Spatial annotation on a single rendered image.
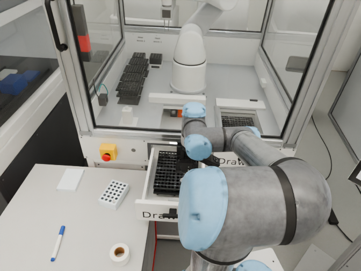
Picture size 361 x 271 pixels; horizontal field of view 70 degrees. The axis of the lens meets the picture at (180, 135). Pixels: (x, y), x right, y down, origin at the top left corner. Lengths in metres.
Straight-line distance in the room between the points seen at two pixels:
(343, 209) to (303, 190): 2.15
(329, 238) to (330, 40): 1.58
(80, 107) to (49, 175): 0.40
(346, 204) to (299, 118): 1.50
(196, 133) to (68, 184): 0.77
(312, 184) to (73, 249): 0.93
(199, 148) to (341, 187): 2.11
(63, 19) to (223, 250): 0.89
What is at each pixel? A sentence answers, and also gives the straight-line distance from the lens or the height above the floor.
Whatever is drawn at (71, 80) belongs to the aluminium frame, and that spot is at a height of 1.23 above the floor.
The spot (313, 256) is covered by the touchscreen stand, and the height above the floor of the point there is 0.03.
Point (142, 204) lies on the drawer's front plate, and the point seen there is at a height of 0.92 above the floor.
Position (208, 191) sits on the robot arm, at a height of 1.46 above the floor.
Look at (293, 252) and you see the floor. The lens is 2.12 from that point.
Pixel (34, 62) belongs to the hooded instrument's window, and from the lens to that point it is 1.68.
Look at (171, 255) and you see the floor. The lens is 1.92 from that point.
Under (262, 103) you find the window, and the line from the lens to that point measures 1.13.
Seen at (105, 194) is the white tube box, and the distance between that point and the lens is 1.22.
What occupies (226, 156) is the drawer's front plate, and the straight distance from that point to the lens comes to 1.24.
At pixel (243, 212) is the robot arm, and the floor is 1.45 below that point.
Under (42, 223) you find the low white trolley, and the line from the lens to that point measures 1.25.
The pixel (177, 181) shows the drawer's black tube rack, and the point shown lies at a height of 0.87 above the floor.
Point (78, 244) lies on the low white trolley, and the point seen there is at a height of 0.76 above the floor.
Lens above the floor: 1.73
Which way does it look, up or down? 39 degrees down
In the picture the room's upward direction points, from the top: 3 degrees clockwise
